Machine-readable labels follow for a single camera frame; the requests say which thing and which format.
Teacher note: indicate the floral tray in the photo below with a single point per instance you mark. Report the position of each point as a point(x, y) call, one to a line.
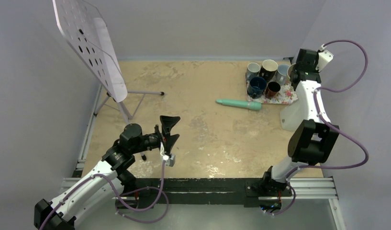
point(286, 95)

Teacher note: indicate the brown mug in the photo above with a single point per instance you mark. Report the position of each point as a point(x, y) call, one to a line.
point(272, 89)

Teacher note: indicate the dark blue mug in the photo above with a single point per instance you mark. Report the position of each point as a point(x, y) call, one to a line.
point(256, 87)

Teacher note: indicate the grey mug with lettering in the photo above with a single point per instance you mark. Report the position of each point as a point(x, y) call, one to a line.
point(252, 70)

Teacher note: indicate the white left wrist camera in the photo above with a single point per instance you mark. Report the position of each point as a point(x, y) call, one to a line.
point(169, 160)

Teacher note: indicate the light grey mug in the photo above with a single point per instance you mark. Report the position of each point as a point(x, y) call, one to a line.
point(281, 75)

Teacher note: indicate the perforated calibration board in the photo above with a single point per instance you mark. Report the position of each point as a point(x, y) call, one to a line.
point(89, 38)

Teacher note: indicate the green mug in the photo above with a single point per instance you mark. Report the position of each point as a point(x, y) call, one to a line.
point(290, 72)

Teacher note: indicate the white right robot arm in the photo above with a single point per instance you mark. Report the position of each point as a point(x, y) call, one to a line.
point(312, 140)

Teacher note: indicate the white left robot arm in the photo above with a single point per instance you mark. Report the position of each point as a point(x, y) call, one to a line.
point(109, 177)

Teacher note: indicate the white box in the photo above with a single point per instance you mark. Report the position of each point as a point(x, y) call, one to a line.
point(291, 116)

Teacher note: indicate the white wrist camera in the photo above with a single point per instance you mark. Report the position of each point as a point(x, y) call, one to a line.
point(169, 160)
point(324, 57)

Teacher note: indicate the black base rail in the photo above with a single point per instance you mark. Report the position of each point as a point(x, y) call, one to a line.
point(247, 192)

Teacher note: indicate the mint green tube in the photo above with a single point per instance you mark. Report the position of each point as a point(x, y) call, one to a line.
point(240, 104)

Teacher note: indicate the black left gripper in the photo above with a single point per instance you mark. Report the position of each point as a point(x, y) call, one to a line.
point(167, 123)

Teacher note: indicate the black mug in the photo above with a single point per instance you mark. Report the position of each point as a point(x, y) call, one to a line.
point(268, 69)

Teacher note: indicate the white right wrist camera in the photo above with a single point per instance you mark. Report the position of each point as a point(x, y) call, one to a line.
point(324, 57)

